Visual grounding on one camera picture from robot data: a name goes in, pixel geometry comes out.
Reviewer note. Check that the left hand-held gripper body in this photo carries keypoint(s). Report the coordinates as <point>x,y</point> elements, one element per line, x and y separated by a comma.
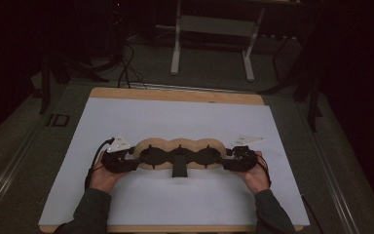
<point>117,162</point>

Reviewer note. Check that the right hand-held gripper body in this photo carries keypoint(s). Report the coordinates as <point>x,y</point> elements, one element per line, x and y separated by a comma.
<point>245,161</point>

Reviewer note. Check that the wooden triple photo frame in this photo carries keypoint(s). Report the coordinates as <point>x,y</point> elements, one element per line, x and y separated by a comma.
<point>181,146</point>

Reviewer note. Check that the person's right hand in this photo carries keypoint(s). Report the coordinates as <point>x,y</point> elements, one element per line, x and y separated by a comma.
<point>256,177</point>

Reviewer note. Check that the person's left hand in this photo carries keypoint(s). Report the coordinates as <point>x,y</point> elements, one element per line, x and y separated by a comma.
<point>105,180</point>

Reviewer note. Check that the white table mat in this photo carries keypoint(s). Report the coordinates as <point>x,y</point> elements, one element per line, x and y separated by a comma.
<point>175,117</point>

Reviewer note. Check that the black floor socket plate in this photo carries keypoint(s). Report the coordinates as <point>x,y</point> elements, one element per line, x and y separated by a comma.
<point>58,120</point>

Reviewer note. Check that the black metal stand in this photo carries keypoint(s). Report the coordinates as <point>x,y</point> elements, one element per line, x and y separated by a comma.
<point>45,84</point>
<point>313,97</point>

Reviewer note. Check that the metal floor rail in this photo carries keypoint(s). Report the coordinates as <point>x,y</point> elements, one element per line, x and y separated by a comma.
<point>6,172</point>
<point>334,175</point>

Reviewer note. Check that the white metal desk frame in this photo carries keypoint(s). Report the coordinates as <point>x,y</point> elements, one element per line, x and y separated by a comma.
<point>175,58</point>

